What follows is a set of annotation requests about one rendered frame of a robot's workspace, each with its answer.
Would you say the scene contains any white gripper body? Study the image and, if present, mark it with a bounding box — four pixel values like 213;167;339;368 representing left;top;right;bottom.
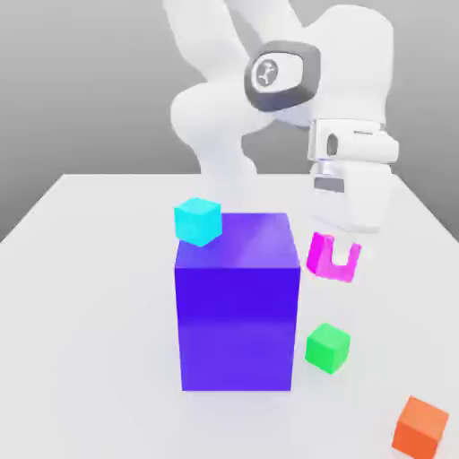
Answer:
310;164;393;234

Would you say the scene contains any large purple box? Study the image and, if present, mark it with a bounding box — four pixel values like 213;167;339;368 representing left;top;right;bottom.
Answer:
174;212;301;393

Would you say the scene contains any small cyan cube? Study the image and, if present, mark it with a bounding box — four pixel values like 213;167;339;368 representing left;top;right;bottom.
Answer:
174;195;223;248

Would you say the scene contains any small orange cube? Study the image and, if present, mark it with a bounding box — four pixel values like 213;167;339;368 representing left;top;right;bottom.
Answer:
390;394;450;459

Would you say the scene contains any small green cube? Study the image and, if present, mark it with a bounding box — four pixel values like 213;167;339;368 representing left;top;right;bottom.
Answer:
304;321;351;376

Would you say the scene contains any small magenta cube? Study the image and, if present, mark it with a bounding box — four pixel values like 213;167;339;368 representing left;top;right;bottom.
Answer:
306;230;363;284

